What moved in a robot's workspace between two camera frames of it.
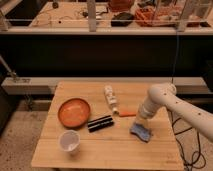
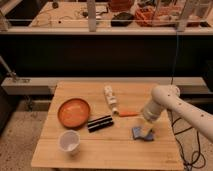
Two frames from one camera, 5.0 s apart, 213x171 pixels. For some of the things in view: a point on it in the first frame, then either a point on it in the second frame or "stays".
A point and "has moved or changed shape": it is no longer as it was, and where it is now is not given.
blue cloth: (143, 132) has moved or changed shape
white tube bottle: (111, 98) stays
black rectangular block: (100, 123) stays
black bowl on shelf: (122, 19) stays
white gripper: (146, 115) -> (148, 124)
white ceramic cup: (69, 141) stays
